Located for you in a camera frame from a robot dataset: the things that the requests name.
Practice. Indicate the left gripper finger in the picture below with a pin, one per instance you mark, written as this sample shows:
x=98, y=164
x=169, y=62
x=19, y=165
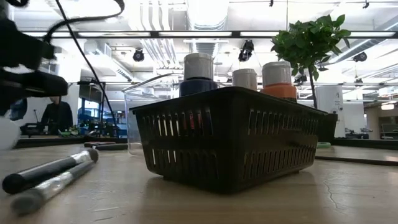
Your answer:
x=34, y=84

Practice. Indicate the black paintbrush silver ferrule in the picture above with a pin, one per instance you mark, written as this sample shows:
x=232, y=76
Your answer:
x=37, y=174

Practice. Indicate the thin black paintbrush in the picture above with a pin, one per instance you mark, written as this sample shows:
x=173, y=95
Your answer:
x=53, y=186

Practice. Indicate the blue paint bottle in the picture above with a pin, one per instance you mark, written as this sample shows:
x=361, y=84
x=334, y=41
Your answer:
x=199, y=87

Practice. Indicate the white-capped paint bottle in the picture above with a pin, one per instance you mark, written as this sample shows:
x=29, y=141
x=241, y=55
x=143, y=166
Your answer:
x=245, y=79

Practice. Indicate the orange paint bottle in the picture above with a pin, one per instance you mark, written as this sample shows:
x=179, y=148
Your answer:
x=280, y=91

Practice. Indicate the thin brown detail paintbrush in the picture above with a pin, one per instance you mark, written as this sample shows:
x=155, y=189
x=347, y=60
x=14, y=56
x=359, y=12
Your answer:
x=357, y=160

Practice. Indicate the person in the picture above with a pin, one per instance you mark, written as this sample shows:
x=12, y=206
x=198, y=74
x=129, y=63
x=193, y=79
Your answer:
x=57, y=118

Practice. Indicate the black ceiling spotlight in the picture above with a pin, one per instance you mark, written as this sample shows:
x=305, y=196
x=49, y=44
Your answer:
x=245, y=51
x=138, y=56
x=360, y=57

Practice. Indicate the clear plastic bin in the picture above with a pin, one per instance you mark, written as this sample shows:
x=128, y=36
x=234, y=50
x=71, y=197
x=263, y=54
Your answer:
x=146, y=93

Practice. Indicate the black slotted plastic basket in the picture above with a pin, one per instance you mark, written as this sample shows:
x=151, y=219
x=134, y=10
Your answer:
x=230, y=140

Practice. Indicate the black overhead light bar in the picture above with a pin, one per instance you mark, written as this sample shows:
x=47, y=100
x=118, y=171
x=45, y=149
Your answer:
x=236, y=34

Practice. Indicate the green potted plant black pot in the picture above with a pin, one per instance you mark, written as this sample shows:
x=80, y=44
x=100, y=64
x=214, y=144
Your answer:
x=308, y=43

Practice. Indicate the white cylindrical column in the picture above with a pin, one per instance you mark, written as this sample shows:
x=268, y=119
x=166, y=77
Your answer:
x=329, y=99

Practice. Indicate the black workstation frame with monitor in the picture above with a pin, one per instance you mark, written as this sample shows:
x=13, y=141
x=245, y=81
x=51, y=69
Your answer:
x=90, y=93

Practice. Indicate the white rectangular ceiling duct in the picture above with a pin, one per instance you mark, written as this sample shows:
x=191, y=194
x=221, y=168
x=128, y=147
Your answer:
x=109, y=62

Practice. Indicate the ribbed round air duct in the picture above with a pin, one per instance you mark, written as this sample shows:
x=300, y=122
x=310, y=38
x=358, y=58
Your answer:
x=205, y=46

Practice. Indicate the black aluminium frame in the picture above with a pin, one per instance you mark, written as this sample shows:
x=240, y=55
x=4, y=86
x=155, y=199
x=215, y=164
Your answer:
x=363, y=143

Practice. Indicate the bright wall lamp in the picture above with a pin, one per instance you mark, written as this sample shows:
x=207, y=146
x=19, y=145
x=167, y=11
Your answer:
x=387, y=106

